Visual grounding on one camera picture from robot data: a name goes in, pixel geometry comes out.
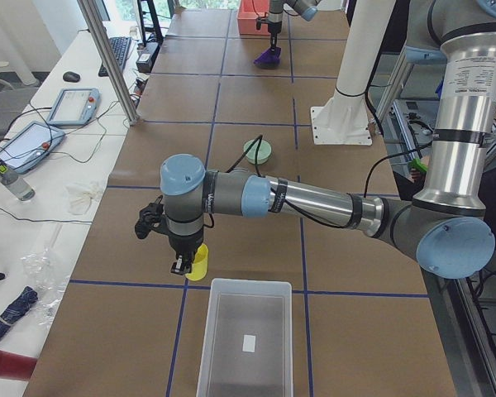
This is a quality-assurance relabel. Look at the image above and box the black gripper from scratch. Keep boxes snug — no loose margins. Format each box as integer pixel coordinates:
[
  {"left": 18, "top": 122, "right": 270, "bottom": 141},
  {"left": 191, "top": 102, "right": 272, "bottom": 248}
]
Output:
[
  {"left": 169, "top": 233, "right": 203, "bottom": 274},
  {"left": 255, "top": 12, "right": 283, "bottom": 37}
]

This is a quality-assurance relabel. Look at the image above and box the yellow plastic cup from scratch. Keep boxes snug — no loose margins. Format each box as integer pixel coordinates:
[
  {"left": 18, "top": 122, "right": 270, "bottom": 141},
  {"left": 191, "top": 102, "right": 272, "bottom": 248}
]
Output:
[{"left": 185, "top": 243, "right": 209, "bottom": 281}]

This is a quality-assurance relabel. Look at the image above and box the purple cloth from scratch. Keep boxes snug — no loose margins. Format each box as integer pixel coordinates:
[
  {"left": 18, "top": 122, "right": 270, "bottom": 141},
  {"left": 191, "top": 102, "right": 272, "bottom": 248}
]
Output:
[{"left": 253, "top": 47, "right": 281, "bottom": 69}]

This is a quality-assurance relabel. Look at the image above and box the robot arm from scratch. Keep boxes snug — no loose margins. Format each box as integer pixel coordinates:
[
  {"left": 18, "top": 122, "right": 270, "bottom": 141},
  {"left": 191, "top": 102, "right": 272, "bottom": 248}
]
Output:
[
  {"left": 255, "top": 0, "right": 319, "bottom": 37},
  {"left": 160, "top": 1, "right": 496, "bottom": 279}
]

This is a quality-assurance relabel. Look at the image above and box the white paper label in box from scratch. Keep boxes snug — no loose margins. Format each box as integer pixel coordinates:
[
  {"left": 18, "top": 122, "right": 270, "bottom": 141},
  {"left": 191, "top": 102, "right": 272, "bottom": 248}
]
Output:
[{"left": 242, "top": 334, "right": 256, "bottom": 353}]

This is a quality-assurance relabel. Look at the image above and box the translucent white plastic box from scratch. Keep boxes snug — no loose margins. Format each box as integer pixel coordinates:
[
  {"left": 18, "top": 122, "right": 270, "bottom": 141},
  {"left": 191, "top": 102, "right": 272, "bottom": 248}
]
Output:
[{"left": 196, "top": 278, "right": 293, "bottom": 396}]

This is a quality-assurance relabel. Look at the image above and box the black power adapter box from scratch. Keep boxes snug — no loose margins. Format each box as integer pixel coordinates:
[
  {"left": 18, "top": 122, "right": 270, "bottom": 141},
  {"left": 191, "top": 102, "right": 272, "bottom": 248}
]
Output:
[{"left": 136, "top": 42, "right": 160, "bottom": 74}]

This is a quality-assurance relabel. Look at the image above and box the crumpled white tissue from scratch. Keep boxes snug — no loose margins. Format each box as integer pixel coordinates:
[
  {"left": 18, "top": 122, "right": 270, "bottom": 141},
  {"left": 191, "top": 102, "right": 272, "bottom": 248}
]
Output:
[{"left": 65, "top": 181, "right": 103, "bottom": 215}]

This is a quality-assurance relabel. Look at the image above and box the mint green bowl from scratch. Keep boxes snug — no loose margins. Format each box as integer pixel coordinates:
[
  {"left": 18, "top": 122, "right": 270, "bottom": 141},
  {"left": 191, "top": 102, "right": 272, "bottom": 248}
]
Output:
[{"left": 243, "top": 139, "right": 272, "bottom": 165}]

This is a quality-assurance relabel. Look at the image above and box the crumpled clear plastic wrap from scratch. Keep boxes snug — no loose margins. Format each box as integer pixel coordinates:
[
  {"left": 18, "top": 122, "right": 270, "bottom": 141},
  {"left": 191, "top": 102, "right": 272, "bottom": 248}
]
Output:
[{"left": 21, "top": 223, "right": 70, "bottom": 329}]

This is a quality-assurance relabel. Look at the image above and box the black keyboard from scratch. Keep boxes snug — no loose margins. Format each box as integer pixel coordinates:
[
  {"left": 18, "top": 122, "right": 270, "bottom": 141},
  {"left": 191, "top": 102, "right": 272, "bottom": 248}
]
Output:
[{"left": 108, "top": 36, "right": 133, "bottom": 71}]

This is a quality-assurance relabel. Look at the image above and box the white side desk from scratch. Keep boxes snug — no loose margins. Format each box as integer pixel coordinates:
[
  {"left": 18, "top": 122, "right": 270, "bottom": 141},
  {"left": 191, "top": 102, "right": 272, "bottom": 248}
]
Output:
[{"left": 0, "top": 28, "right": 141, "bottom": 397}]

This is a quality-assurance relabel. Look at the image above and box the clear water bottle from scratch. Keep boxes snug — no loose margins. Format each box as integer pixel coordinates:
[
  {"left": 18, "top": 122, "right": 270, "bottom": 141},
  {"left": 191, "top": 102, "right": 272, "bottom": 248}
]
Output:
[{"left": 0, "top": 159, "right": 36, "bottom": 201}]

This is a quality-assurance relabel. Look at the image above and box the upper teach pendant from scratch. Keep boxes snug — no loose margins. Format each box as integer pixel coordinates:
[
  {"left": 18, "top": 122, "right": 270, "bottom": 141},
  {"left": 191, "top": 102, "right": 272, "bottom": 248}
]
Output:
[{"left": 47, "top": 88, "right": 100, "bottom": 128}]

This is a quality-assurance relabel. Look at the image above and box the teach pendant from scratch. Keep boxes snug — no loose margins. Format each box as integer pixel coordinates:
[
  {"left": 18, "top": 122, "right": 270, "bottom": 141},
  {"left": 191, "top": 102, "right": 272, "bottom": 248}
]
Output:
[
  {"left": 0, "top": 122, "right": 65, "bottom": 175},
  {"left": 47, "top": 88, "right": 100, "bottom": 128}
]

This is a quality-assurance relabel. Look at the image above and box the lower teach pendant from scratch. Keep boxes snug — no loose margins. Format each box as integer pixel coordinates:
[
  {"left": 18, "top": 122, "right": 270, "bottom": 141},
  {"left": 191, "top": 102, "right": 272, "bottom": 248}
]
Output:
[{"left": 0, "top": 122, "right": 65, "bottom": 175}]

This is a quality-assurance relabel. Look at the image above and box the folded dark blue umbrella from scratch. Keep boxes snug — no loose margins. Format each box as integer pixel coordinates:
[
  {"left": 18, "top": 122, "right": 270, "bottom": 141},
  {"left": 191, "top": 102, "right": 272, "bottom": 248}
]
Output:
[{"left": 0, "top": 286, "right": 38, "bottom": 340}]

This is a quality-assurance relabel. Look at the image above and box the black computer mouse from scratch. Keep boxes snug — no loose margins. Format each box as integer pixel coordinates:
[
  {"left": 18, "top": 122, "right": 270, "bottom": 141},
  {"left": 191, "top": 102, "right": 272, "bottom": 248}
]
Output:
[{"left": 62, "top": 71, "right": 81, "bottom": 83}]

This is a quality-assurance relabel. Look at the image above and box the red bottle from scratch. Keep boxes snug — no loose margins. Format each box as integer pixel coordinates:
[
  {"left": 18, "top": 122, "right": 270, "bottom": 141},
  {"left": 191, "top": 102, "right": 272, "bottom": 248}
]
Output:
[{"left": 0, "top": 350, "right": 37, "bottom": 381}]

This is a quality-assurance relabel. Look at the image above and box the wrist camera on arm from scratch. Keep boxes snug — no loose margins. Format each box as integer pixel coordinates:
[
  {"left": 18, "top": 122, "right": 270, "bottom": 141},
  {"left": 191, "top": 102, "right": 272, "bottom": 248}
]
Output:
[{"left": 135, "top": 196, "right": 169, "bottom": 240}]

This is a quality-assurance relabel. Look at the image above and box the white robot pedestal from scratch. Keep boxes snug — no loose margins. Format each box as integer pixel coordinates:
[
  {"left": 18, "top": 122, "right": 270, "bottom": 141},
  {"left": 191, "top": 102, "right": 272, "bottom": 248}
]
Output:
[{"left": 311, "top": 0, "right": 396, "bottom": 146}]

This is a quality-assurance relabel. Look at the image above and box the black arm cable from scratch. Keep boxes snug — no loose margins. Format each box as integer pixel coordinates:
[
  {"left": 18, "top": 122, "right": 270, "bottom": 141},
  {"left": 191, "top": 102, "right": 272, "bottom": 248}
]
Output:
[{"left": 225, "top": 134, "right": 422, "bottom": 229}]

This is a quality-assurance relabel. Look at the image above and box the aluminium frame post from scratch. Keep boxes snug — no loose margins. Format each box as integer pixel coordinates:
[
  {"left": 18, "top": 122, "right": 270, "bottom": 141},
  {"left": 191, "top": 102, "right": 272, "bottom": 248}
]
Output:
[{"left": 77, "top": 0, "right": 139, "bottom": 126}]

